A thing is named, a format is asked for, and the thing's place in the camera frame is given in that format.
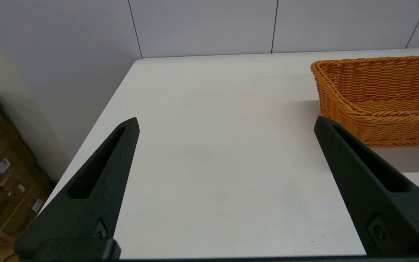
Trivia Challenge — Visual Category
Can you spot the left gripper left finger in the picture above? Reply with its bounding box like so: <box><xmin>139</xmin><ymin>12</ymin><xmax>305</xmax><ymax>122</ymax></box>
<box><xmin>14</xmin><ymin>117</ymin><xmax>140</xmax><ymax>259</ymax></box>

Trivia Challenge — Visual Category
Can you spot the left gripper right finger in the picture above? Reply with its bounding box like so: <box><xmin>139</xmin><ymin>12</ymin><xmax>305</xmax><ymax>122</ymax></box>
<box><xmin>314</xmin><ymin>115</ymin><xmax>419</xmax><ymax>257</ymax></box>

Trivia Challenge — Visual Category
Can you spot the orange wicker basket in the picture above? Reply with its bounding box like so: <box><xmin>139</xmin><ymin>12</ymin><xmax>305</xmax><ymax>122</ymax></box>
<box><xmin>310</xmin><ymin>55</ymin><xmax>419</xmax><ymax>148</ymax></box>

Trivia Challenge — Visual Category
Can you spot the cardboard box with small labels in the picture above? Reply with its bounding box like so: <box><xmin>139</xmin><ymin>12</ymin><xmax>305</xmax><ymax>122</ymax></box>
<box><xmin>0</xmin><ymin>170</ymin><xmax>54</xmax><ymax>237</ymax></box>

